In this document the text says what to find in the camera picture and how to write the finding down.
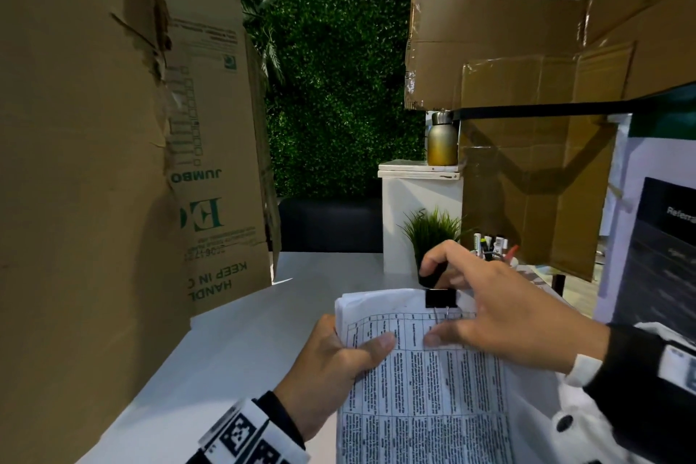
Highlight person's left hand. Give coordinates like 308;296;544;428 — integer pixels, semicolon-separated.
273;314;397;443

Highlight person's right hand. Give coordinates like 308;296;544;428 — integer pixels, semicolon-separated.
419;240;611;375

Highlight black binder clip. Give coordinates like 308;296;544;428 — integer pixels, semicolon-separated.
424;288;459;324

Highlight stack of printed papers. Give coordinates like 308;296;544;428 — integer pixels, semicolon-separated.
334;288;524;464

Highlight person's right forearm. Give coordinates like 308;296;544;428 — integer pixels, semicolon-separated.
563;321;696;464

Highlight person's left forearm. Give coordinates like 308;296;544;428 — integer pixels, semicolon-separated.
185;391;311;464

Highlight cluster of marker pens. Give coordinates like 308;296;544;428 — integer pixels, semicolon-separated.
471;232;521;264

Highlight small potted grass plant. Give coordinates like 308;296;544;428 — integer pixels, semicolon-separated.
399;208;463;289

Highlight white garment with black button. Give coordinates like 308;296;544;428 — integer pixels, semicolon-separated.
506;360;653;464

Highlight fiducial marker wrist band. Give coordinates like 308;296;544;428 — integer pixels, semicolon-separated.
657;344;696;395
198;398;311;464

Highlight gold metal water bottle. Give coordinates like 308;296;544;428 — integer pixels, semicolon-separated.
427;110;461;167

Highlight green artificial foliage backdrop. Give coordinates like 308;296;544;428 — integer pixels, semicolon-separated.
163;0;428;201

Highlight brown cardboard panel with tape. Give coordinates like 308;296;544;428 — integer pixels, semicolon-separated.
405;0;696;283

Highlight pale fern leaves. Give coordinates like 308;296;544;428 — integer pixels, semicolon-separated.
239;0;286;85

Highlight large brown cardboard box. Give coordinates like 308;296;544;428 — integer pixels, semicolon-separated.
0;0;282;464

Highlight white pedestal cabinet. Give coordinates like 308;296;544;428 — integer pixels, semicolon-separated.
377;159;464;277

